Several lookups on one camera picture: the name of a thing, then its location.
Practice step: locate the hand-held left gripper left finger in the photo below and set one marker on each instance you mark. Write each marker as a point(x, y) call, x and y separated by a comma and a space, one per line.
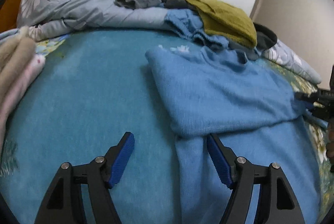
point(121, 161)

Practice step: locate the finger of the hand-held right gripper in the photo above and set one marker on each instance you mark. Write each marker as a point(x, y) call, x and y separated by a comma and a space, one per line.
point(304, 96)
point(317, 114)

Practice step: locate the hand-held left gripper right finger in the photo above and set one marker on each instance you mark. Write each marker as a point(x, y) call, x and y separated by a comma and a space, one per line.
point(219, 161)

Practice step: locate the blue sweater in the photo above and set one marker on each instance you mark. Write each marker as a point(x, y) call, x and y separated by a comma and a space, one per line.
point(221, 96)

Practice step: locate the person's right hand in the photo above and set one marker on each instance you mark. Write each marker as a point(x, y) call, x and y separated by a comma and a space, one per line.
point(330, 135)

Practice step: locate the teal floral blanket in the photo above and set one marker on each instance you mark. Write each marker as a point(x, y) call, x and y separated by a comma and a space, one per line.
point(91, 96)

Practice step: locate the black garment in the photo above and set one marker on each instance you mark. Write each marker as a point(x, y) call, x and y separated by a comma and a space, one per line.
point(263, 36)

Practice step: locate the olive yellow sweater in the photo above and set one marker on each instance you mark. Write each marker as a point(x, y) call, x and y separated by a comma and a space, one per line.
point(221, 18)

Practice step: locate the pink folded garment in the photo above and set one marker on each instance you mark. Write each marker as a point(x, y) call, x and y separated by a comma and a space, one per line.
point(18, 88)

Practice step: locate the dark grey garment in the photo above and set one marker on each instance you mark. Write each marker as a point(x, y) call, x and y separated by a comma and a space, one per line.
point(174, 3)

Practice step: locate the small grey garment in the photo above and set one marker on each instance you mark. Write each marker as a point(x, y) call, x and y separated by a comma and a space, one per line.
point(130, 2)

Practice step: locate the grey-blue floral quilt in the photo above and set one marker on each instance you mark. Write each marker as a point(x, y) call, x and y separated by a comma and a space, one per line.
point(78, 5)

